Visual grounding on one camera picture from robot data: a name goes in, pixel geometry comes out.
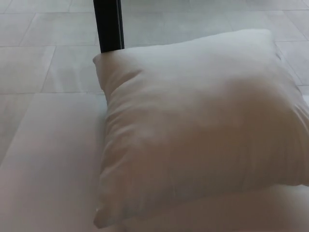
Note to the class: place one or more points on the white square pillow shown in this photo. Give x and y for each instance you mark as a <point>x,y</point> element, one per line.
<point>193,125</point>

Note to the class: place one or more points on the black metal post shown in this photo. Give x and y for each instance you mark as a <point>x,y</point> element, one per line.
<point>108,26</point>

